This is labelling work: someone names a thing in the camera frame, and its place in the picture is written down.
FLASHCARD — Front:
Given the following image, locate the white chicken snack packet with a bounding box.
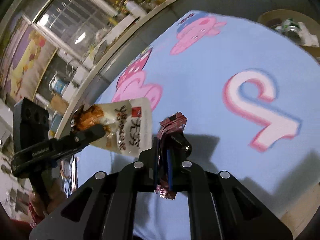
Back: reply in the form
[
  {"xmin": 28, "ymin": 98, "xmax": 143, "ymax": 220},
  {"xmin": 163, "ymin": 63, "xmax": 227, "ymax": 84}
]
[{"xmin": 71, "ymin": 98, "xmax": 152, "ymax": 158}]

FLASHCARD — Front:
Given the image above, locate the red foil snack wrapper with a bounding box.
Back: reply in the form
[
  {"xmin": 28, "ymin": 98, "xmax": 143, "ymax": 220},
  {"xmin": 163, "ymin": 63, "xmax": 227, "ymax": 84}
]
[{"xmin": 155, "ymin": 112, "xmax": 187, "ymax": 200}]

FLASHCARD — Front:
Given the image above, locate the white tissue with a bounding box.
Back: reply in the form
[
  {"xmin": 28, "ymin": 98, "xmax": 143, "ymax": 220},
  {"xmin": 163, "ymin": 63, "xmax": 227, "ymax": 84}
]
[{"xmin": 298, "ymin": 22, "xmax": 319, "ymax": 47}]

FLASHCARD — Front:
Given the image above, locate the crushed green drink can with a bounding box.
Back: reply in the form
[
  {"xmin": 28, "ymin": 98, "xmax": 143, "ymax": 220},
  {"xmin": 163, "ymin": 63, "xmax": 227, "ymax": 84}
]
[{"xmin": 274, "ymin": 18, "xmax": 301, "ymax": 44}]

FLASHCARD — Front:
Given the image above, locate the barred kitchen window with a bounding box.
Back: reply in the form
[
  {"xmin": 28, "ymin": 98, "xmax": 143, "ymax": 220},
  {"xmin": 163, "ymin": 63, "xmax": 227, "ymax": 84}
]
[{"xmin": 36, "ymin": 0, "xmax": 118, "ymax": 57}]

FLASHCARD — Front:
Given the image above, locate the beige round trash bin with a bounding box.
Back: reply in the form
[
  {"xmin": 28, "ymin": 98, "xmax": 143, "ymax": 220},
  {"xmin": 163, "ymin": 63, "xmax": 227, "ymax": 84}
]
[{"xmin": 258, "ymin": 9, "xmax": 319, "ymax": 59}]

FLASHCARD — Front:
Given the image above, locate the left hand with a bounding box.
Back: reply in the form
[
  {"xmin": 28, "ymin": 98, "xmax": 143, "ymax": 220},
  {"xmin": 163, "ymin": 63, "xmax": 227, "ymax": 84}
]
[{"xmin": 29, "ymin": 180, "xmax": 66, "ymax": 228}]

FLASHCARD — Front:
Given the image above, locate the chrome sink faucet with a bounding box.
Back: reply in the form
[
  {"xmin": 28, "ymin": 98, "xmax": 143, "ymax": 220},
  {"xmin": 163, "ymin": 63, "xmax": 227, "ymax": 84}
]
[{"xmin": 66, "ymin": 59, "xmax": 79, "ymax": 77}]

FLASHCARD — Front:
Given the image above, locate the blue cartoon pig cloth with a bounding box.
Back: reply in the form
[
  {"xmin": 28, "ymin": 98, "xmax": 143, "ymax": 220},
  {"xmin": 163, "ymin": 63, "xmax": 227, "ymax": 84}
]
[{"xmin": 75, "ymin": 10, "xmax": 320, "ymax": 240}]

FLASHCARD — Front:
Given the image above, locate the round metal strainer lid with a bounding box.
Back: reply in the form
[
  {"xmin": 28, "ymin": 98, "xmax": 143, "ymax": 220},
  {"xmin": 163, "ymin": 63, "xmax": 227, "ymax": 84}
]
[{"xmin": 93, "ymin": 40, "xmax": 108, "ymax": 64}]

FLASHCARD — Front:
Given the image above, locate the white plastic jug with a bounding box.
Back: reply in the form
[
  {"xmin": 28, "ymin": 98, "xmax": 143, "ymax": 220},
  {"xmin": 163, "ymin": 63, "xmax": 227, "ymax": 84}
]
[{"xmin": 124, "ymin": 0, "xmax": 147, "ymax": 18}]

